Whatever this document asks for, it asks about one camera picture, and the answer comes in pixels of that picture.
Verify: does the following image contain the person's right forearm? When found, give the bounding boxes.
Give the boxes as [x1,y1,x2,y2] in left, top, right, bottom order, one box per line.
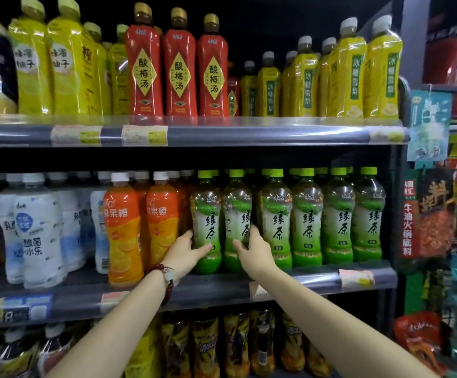
[258,267,443,378]

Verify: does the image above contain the row of green-capped tea drinks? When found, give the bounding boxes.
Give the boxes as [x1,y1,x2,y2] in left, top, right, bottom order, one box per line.
[210,166,387,269]

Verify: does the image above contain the green tea bottle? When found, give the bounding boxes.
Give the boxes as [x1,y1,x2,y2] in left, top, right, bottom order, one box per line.
[190,170,222,275]
[222,169,253,272]

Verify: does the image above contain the person's left hand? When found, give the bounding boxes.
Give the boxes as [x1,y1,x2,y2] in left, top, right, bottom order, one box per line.
[161,230,214,286]

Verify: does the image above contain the grey metal shelf board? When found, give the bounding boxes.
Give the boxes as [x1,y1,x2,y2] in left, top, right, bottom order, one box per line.
[0,259,398,332]
[0,113,410,148]

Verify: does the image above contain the red snack packet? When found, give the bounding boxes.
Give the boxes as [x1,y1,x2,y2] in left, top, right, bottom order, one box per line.
[393,312,445,372]

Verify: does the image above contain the person's left forearm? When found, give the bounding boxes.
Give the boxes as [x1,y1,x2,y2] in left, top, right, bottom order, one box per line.
[45,267,182,378]

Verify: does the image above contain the grey shelf upright post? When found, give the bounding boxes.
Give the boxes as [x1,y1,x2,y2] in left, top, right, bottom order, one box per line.
[399,0,434,92]

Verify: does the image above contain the pink price tag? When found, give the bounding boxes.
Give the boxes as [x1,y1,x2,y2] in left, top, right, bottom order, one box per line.
[248,281,273,302]
[338,268,376,290]
[100,291,131,314]

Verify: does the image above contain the yellow-green citrus drink bottle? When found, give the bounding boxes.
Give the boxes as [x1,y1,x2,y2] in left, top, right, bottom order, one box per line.
[84,21,112,116]
[47,0,100,116]
[8,0,54,115]
[108,23,131,116]

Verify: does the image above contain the row of yellow-black tea bottles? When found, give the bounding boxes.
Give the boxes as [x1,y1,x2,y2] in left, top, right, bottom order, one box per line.
[125,307,332,378]

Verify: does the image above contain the person's right hand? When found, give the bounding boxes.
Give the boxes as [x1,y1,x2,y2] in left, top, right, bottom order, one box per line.
[232,225,279,282]

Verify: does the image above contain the dark drink bottle white cap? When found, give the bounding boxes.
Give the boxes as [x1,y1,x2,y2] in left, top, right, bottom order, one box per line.
[36,323,74,377]
[0,327,41,378]

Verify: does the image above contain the row of white drink bottles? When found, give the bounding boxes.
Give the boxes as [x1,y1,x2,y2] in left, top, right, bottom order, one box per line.
[0,171,113,290]

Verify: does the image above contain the row of yellow pear drinks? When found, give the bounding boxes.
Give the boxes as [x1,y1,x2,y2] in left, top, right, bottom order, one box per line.
[241,15,403,119]

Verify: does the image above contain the red plum drink bottle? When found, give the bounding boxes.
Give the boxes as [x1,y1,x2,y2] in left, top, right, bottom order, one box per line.
[227,61,242,117]
[125,2,164,117]
[162,7,198,117]
[196,13,230,117]

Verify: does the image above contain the dark red bead bracelet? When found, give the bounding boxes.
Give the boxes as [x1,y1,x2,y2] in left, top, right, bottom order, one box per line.
[145,264,175,307]

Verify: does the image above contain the white yellow price tag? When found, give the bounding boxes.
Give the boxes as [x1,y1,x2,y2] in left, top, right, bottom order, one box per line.
[121,124,169,147]
[369,128,407,145]
[50,125,103,147]

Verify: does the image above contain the teal white hanging packet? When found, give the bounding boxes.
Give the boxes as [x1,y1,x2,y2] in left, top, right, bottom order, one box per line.
[406,90,453,162]

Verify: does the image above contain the orange juice bottle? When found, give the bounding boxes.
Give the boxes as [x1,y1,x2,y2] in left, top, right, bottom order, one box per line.
[132,171,151,272]
[104,172,145,290]
[146,171,180,269]

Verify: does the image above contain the red black hotpot packet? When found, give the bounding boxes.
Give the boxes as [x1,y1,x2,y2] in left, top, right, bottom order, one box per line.
[401,168,456,261]

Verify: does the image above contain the red packets on shelf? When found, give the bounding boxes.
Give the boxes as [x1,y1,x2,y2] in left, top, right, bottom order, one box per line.
[424,17,457,88]

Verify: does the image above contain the blue price tag strip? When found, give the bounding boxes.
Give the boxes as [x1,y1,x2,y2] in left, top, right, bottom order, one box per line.
[0,294,54,324]

